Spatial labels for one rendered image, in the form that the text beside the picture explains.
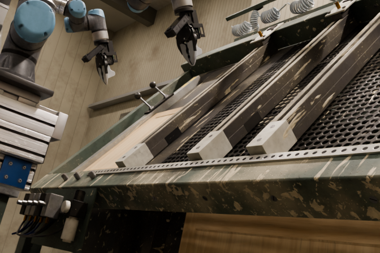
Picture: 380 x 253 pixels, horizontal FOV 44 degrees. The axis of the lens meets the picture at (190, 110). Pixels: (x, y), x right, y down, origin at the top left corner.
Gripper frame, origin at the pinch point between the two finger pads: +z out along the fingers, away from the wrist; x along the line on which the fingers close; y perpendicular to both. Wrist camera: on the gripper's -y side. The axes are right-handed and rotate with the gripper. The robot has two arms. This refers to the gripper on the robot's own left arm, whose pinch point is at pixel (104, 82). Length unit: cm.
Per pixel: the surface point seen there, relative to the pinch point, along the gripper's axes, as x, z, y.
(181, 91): 7, 9, 50
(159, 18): 513, -180, 424
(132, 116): 30.9, 16.7, 31.0
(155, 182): -77, 43, -32
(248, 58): -43, 1, 56
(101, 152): 6.8, 32.8, -4.7
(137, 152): -43, 34, -15
